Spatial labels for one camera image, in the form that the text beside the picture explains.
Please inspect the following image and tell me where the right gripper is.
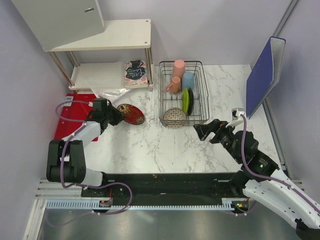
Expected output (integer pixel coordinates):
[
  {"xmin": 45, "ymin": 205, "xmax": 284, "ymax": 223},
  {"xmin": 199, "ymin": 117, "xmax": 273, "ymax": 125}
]
[{"xmin": 192, "ymin": 118, "xmax": 242, "ymax": 163}]

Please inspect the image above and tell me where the red floral plate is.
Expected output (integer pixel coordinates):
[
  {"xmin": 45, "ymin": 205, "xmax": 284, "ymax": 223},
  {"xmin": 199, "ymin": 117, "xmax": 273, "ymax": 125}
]
[{"xmin": 117, "ymin": 103, "xmax": 145, "ymax": 125}]

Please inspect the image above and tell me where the black plate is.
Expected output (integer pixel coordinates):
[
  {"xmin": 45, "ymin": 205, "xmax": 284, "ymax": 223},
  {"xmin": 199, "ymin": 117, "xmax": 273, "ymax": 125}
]
[{"xmin": 187, "ymin": 87, "xmax": 195, "ymax": 116}]

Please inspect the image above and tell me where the black wire dish rack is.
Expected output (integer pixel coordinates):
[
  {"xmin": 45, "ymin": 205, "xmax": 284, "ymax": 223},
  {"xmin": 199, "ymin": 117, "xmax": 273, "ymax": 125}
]
[{"xmin": 158, "ymin": 60, "xmax": 210, "ymax": 128}]

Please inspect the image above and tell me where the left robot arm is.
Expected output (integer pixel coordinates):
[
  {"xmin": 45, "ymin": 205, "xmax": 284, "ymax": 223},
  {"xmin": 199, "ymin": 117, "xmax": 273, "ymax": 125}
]
[{"xmin": 46, "ymin": 98, "xmax": 126, "ymax": 197}]

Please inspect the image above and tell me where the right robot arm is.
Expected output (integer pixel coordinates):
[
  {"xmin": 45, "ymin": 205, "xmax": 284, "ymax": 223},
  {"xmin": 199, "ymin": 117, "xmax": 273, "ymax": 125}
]
[{"xmin": 193, "ymin": 115, "xmax": 320, "ymax": 240}]

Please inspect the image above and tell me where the clear plastic bag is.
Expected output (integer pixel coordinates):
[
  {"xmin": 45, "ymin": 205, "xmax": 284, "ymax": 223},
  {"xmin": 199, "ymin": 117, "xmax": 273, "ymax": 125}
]
[{"xmin": 90, "ymin": 86, "xmax": 131, "ymax": 107}]

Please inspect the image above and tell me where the patterned bowl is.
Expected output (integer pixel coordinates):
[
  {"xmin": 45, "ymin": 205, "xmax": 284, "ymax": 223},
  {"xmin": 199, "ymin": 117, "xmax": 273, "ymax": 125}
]
[{"xmin": 162, "ymin": 107, "xmax": 187, "ymax": 128}]

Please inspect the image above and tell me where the red folder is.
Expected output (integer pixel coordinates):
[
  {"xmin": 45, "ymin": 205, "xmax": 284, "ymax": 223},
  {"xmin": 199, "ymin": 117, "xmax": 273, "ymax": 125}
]
[{"xmin": 50, "ymin": 93, "xmax": 101, "ymax": 146}]

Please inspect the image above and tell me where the green plate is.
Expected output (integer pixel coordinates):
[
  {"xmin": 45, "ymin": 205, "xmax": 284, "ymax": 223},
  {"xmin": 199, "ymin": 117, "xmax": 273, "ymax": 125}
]
[{"xmin": 182, "ymin": 87, "xmax": 190, "ymax": 115}]

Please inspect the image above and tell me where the book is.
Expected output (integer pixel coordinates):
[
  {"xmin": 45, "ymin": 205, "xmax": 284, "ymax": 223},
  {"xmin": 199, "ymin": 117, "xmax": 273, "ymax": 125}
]
[{"xmin": 124, "ymin": 60, "xmax": 148, "ymax": 90}]

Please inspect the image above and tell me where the pink mug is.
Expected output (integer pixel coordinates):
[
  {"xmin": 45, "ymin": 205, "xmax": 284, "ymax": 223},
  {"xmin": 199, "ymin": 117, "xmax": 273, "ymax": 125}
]
[{"xmin": 165, "ymin": 76, "xmax": 181, "ymax": 94}]

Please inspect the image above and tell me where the blue cup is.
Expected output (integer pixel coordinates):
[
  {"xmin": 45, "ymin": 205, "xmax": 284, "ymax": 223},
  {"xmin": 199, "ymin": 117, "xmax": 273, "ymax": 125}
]
[{"xmin": 181, "ymin": 71, "xmax": 195, "ymax": 91}]

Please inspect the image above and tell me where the white two-tier shelf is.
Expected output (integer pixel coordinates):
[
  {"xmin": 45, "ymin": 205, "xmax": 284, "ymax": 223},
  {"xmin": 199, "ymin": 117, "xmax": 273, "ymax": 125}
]
[{"xmin": 48, "ymin": 19, "xmax": 154, "ymax": 91}]

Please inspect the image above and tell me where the tall pink cup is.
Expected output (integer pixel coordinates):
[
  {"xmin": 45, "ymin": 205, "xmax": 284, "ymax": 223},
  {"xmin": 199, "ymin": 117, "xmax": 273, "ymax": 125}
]
[{"xmin": 171, "ymin": 59, "xmax": 186, "ymax": 79}]

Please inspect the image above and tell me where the blue binder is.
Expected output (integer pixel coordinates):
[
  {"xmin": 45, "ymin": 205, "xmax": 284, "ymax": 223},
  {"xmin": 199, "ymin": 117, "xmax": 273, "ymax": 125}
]
[{"xmin": 245, "ymin": 36, "xmax": 286, "ymax": 118}]

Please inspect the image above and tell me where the grey cabinet door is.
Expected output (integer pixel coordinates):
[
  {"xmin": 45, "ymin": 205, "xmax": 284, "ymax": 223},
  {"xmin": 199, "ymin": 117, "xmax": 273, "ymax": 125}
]
[{"xmin": 12, "ymin": 0, "xmax": 105, "ymax": 51}]

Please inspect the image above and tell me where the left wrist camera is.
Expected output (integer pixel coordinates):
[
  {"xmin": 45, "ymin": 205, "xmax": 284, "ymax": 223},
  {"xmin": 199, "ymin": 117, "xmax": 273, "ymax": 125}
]
[{"xmin": 92, "ymin": 98, "xmax": 108, "ymax": 112}]

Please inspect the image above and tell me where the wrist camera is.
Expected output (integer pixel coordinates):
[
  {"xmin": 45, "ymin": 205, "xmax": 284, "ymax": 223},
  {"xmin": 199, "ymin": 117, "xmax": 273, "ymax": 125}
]
[
  {"xmin": 225, "ymin": 107, "xmax": 247, "ymax": 128},
  {"xmin": 92, "ymin": 98, "xmax": 108, "ymax": 112}
]

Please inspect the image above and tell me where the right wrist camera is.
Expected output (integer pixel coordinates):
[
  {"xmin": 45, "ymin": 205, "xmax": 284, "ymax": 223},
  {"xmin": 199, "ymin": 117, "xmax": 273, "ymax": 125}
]
[{"xmin": 225, "ymin": 107, "xmax": 247, "ymax": 128}]

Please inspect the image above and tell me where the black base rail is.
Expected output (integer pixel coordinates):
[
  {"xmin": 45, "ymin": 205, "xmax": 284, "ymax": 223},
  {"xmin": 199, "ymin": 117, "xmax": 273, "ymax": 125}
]
[{"xmin": 81, "ymin": 171, "xmax": 249, "ymax": 205}]

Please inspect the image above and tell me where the white cable duct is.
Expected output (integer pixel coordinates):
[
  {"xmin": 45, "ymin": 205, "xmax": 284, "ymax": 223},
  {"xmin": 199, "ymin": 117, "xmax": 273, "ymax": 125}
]
[{"xmin": 45, "ymin": 197, "xmax": 253, "ymax": 211}]

